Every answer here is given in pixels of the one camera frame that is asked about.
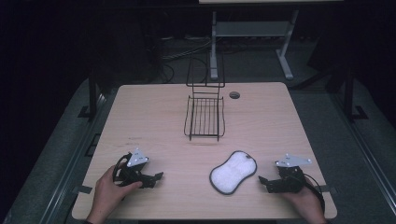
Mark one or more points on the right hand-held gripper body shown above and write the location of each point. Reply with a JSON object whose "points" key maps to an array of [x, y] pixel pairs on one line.
{"points": [[291, 179]]}

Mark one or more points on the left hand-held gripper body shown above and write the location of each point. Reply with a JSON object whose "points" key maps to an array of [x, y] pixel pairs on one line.
{"points": [[134, 169]]}

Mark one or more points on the white sponge with dark rim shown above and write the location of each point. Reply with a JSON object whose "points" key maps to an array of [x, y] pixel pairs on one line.
{"points": [[233, 172]]}

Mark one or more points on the person's right hand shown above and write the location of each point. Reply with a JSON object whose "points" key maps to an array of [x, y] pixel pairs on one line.
{"points": [[306, 203]]}

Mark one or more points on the person's left hand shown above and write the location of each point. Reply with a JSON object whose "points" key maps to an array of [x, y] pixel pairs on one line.
{"points": [[107, 196]]}

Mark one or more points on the grey tape strip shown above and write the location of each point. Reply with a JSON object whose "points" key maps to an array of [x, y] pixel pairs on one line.
{"points": [[82, 189], [328, 188]]}

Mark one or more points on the aluminium floor rail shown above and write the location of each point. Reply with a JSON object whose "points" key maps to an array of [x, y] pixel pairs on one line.
{"points": [[367, 155], [74, 155]]}

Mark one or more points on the black metal post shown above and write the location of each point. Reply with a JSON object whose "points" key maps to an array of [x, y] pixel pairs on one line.
{"points": [[92, 93], [349, 93]]}

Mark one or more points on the white metal stand frame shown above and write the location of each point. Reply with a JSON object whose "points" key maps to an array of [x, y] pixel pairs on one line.
{"points": [[249, 28]]}

